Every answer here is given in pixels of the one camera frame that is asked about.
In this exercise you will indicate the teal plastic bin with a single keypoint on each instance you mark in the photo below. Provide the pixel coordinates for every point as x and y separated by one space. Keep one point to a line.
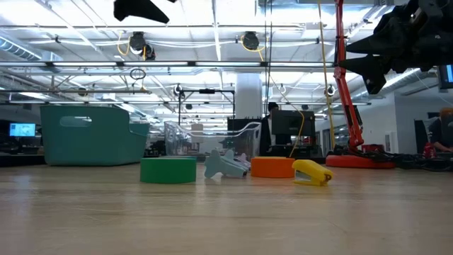
99 145

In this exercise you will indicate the small desktop monitor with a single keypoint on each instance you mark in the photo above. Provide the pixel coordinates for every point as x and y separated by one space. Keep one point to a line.
22 129

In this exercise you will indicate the green tape roll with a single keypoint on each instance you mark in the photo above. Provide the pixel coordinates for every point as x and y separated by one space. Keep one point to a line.
168 170

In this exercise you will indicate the orange tape roll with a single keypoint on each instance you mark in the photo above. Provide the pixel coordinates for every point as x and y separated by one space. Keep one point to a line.
272 167

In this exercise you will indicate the small yellow stapler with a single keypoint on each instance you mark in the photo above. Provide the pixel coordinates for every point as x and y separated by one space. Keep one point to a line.
313 171

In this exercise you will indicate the black desktop monitor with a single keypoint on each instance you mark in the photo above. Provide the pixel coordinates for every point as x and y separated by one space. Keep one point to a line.
292 122

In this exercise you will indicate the purple staple remover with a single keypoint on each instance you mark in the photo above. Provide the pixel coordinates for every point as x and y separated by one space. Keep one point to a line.
245 159

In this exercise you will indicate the red desk lamp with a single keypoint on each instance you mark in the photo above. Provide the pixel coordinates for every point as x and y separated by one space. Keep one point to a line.
345 95

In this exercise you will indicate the red bag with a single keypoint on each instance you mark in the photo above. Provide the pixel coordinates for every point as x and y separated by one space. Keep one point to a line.
430 150

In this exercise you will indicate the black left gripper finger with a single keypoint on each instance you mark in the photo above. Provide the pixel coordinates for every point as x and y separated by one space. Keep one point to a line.
141 8

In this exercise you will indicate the clear plastic bin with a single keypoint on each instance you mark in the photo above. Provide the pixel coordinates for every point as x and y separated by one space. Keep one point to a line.
253 141

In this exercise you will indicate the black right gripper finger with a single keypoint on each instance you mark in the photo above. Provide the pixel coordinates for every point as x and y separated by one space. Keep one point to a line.
371 67
371 44

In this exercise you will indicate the person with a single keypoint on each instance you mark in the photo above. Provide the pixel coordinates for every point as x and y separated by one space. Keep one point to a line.
267 134
440 132

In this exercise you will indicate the large computer monitor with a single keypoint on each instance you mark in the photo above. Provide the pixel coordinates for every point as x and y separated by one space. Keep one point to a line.
447 76

